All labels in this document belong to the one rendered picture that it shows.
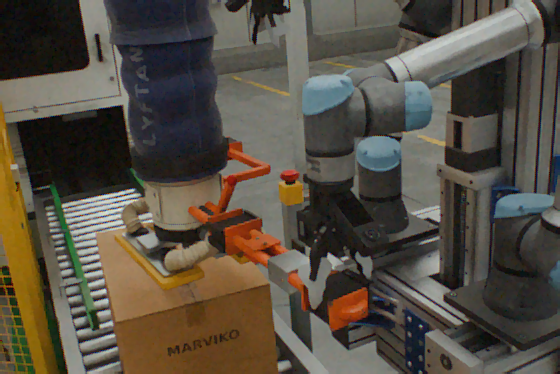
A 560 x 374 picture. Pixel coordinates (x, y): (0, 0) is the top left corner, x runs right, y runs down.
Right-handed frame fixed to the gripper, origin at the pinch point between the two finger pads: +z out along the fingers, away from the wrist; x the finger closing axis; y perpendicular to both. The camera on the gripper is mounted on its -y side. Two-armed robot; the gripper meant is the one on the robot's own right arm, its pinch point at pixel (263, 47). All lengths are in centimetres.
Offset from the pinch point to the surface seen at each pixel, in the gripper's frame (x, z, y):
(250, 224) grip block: -47, 28, -28
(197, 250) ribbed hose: -38, 35, -37
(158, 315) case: -20, 58, -44
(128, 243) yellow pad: -11, 41, -46
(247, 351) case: -22, 76, -22
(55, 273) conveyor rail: 96, 93, -60
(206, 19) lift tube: -26.4, -11.2, -24.9
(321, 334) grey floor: 75, 152, 53
